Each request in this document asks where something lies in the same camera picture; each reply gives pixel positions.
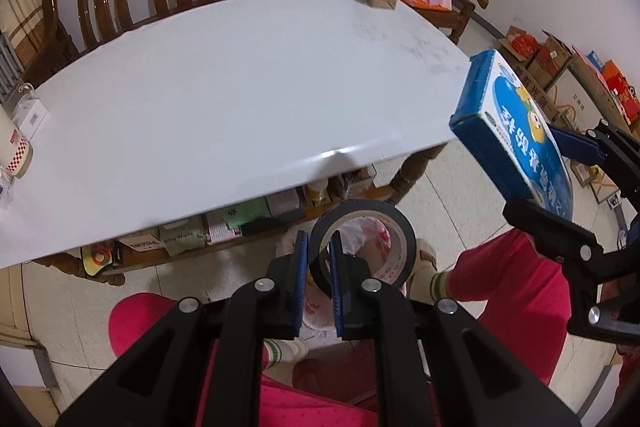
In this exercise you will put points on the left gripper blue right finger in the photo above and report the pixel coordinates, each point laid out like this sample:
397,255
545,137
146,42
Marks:
365,307

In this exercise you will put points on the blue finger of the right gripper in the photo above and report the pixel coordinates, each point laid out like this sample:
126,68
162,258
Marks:
606,146
554,237

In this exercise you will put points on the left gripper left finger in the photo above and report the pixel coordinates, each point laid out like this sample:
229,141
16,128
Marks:
272,306

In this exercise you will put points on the black tape roll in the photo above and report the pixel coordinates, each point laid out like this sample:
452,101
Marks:
370,230

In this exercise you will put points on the blue white medicine box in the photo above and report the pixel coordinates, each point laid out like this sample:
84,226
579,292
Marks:
501,126

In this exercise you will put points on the white plastic trash bag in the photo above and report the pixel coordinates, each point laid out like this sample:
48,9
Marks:
364,307

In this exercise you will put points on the beige slipper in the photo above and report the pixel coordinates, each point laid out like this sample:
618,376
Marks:
423,275

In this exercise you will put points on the red trousers leg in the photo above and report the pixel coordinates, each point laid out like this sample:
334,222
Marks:
527,305

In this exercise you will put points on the cardboard boxes on floor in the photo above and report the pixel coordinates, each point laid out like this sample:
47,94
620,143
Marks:
566,85

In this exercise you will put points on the green wet wipes pack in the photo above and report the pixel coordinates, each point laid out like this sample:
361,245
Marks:
244,213

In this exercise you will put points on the wooden shelf under table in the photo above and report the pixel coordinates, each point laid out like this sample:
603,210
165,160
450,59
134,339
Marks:
107,262

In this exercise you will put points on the white checkered paper cup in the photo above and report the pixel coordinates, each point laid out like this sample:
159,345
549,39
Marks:
15,149

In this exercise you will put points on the small white box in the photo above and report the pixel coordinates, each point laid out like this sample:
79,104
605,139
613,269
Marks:
28,116

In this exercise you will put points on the white radiator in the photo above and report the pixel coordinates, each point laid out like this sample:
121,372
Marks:
11,68

